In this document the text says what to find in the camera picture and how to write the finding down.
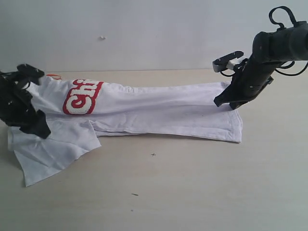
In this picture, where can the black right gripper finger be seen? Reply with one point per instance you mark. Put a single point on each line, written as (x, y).
(237, 100)
(226, 96)

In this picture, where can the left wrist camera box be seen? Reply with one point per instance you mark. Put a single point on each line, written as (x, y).
(27, 73)

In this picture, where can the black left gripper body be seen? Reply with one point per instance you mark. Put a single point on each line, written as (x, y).
(16, 109)

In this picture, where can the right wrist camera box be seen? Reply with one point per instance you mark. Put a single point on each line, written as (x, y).
(228, 61)

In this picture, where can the white t-shirt red lettering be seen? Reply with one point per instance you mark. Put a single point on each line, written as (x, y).
(79, 111)

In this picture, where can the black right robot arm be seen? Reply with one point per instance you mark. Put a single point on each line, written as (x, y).
(270, 51)

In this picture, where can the orange neck tag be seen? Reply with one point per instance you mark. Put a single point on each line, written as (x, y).
(54, 76)

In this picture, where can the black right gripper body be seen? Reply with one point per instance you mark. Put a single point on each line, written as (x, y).
(250, 81)

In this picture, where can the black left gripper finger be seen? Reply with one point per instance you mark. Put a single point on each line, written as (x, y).
(38, 127)

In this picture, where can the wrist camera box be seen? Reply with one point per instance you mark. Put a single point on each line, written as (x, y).
(27, 73)
(228, 61)

